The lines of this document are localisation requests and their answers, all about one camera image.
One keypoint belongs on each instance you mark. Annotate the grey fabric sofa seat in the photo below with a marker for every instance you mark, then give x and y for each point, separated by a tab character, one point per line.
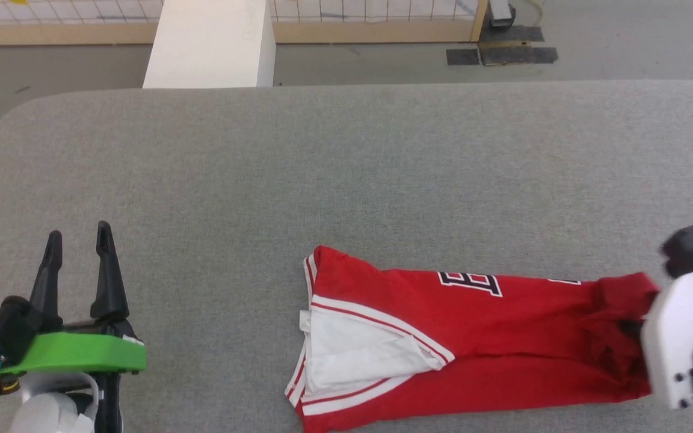
322	180

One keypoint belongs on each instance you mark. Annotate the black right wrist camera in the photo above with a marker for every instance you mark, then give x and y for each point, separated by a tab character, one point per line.
686	246

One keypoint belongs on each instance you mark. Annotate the large black floor plate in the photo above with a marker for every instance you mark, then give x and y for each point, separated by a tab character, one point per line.
518	54

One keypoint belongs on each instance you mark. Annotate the grey metal partition stand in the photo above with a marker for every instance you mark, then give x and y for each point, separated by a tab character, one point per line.
501	13

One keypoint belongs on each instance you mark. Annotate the red and white basketball jersey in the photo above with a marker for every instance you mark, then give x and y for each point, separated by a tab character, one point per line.
473	349

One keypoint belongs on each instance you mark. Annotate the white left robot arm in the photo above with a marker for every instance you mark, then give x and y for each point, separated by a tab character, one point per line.
46	415

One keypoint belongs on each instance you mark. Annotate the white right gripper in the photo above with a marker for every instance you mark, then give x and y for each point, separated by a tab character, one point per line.
671	337

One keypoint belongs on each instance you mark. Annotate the white rectangular box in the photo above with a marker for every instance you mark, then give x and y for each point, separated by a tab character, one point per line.
208	42

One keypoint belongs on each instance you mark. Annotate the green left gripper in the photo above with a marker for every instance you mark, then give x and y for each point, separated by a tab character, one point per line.
82	355

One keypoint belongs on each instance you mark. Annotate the wooden partition frame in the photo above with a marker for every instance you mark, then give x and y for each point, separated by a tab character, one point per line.
352	33

